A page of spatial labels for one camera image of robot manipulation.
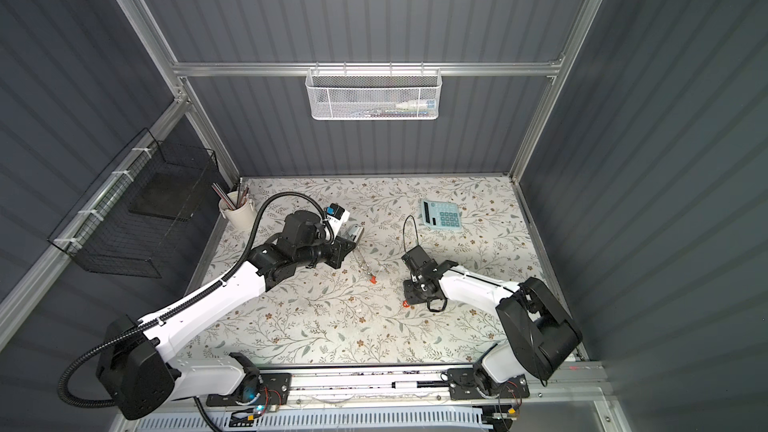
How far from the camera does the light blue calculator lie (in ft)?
3.49

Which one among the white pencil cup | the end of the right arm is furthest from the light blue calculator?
the white pencil cup

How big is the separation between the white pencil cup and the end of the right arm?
61 centimetres

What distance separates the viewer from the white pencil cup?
1.01 metres

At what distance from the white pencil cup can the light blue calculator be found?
611 millimetres

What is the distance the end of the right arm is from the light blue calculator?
0.29 m

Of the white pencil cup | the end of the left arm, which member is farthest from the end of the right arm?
the white pencil cup

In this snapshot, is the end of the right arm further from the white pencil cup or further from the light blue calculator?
the white pencil cup

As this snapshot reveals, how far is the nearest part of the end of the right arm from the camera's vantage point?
0.65m

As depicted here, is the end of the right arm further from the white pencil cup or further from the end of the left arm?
the white pencil cup
